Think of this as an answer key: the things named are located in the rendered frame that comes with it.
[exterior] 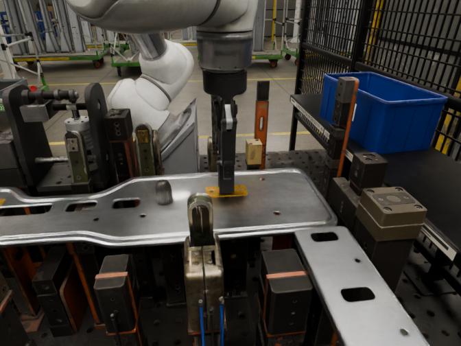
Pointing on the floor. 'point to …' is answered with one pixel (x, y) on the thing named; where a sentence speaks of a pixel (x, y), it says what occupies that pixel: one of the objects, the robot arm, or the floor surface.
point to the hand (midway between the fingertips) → (226, 174)
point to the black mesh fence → (417, 271)
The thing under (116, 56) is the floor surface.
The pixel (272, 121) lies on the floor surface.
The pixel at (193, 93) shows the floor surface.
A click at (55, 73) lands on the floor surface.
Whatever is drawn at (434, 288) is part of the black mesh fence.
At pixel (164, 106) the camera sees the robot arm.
